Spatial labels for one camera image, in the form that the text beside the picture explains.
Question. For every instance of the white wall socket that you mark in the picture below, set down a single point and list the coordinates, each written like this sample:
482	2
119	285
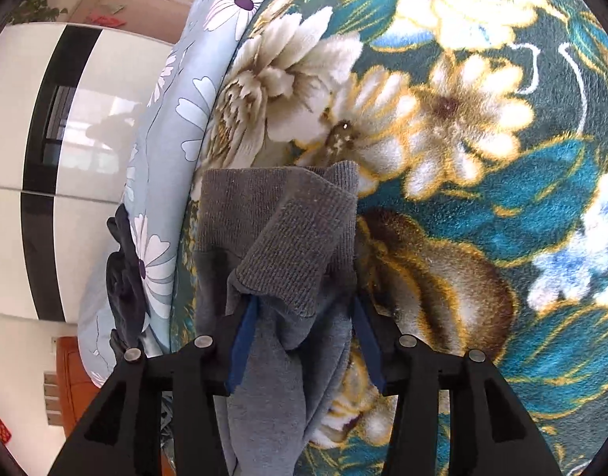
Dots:
54	343

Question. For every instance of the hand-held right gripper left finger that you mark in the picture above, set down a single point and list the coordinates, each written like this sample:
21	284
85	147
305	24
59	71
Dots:
242	347

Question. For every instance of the black garment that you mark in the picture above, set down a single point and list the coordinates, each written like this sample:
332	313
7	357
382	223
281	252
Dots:
120	267

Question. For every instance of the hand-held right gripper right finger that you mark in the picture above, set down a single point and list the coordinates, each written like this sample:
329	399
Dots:
371	352

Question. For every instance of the grey wall switch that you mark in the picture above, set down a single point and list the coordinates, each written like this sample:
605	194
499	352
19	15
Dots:
56	416
52	399
52	378

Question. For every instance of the light blue floral duvet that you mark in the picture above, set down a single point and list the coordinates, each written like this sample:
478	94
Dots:
160	158

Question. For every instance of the green potted plant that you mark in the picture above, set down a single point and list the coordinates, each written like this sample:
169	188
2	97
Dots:
36	7

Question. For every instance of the white glossy wardrobe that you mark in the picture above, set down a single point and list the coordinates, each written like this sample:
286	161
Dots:
11	134

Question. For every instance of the grey knit sweater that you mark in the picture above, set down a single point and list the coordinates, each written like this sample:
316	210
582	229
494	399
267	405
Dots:
284	238

